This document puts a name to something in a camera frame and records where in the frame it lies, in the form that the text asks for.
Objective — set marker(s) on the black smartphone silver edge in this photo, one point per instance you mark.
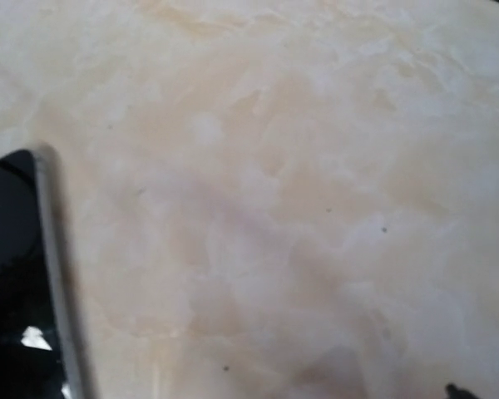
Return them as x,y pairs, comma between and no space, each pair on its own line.
41,340

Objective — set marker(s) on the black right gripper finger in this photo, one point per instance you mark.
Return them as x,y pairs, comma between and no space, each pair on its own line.
455,392

